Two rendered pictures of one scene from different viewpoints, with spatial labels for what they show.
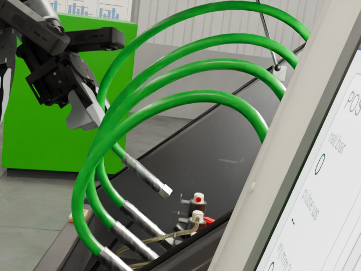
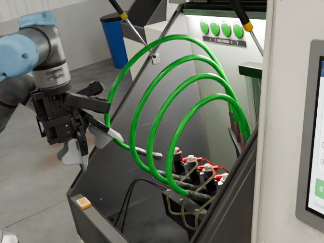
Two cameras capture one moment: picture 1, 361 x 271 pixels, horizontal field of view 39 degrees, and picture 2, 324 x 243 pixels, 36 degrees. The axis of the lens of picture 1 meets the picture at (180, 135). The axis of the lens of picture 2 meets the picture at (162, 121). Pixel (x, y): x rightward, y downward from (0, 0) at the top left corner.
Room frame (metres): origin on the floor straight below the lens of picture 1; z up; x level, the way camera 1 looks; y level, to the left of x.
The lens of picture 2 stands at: (-0.37, 0.55, 1.66)
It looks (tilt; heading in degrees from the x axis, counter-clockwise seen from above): 19 degrees down; 334
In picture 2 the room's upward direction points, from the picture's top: 12 degrees counter-clockwise
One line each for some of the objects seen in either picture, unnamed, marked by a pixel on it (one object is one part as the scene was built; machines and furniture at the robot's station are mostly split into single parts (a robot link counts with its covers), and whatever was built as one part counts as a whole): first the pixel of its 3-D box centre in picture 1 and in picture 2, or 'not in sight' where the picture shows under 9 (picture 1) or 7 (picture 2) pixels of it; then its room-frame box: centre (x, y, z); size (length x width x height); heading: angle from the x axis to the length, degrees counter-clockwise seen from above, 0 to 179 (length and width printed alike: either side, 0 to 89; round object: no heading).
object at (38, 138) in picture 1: (69, 92); not in sight; (4.33, 0.99, 0.65); 0.95 x 0.86 x 1.30; 103
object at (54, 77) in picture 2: not in sight; (52, 76); (0.67, 0.27, 1.43); 0.08 x 0.08 x 0.05
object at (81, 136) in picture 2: not in sight; (78, 136); (0.65, 0.26, 1.29); 0.05 x 0.02 x 0.09; 178
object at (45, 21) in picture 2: not in sight; (41, 40); (0.67, 0.27, 1.51); 0.09 x 0.08 x 0.11; 140
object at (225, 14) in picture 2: not in sight; (236, 13); (0.78, -0.31, 1.43); 0.54 x 0.03 x 0.02; 179
